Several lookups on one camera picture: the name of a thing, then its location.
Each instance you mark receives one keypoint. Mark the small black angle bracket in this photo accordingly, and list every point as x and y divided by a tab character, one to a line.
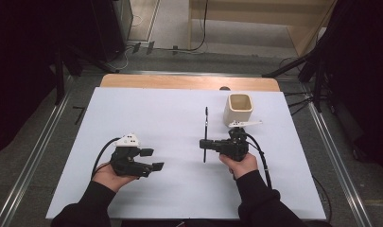
79	110

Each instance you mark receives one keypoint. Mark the metal floor rail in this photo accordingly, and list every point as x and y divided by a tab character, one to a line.
337	164
31	160

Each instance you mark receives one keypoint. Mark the dark curtain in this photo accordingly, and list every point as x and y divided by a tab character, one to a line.
19	63
365	78

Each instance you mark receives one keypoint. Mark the wooden table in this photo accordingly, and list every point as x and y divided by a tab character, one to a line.
179	82

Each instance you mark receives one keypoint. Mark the black cabinet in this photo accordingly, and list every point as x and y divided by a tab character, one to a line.
110	28

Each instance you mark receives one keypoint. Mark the beige wooden shelf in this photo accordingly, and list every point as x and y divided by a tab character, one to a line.
274	19

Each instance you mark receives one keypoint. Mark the person's right hand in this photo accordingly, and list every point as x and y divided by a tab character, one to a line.
244	167

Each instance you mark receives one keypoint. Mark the beige square pen holder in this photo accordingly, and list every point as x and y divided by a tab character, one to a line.
236	108

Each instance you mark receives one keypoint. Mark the white table mat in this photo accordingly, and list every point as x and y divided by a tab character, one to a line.
179	189

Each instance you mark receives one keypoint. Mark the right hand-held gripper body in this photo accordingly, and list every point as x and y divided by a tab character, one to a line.
235	146

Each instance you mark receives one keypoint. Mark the thin black pen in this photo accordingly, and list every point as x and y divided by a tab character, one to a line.
206	124

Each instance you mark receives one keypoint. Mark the black metal stand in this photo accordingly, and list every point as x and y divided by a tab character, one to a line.
318	82
59	82

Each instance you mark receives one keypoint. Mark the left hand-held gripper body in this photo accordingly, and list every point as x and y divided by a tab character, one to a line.
127	140

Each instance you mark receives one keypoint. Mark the person's left hand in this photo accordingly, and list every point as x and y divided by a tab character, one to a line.
110	179

